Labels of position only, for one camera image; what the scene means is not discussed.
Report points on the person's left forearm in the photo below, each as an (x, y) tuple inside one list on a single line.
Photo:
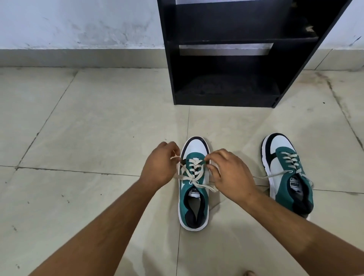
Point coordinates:
[(108, 227)]

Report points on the black wooden shoe rack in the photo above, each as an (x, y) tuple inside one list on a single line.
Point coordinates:
[(227, 85)]

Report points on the person's right hand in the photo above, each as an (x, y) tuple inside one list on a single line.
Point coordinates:
[(233, 177)]

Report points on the person's right thumb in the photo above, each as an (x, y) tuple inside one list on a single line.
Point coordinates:
[(215, 177)]

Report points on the cream shoelace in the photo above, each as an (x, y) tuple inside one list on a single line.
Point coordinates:
[(270, 175), (194, 162)]

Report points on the person's left hand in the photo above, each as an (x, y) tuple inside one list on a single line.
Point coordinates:
[(157, 167)]

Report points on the green and white sneaker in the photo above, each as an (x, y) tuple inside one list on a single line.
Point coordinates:
[(196, 147), (280, 147)]

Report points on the person's right forearm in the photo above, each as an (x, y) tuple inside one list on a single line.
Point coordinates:
[(298, 238)]

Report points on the person's left fingers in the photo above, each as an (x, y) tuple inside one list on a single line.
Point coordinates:
[(172, 153)]

